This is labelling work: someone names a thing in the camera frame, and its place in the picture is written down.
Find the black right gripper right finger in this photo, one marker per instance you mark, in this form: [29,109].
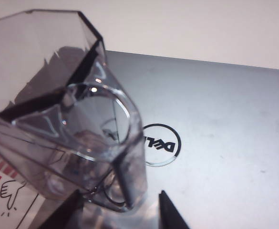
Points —
[171,212]

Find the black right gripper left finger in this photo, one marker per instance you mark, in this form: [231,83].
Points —
[63,214]

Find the transparent grey faceted water cup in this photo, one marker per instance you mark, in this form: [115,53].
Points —
[58,114]

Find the white red laptop sticker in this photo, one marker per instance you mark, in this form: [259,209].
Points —
[1,190]

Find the silver Dell laptop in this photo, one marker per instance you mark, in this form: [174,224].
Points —
[225,124]

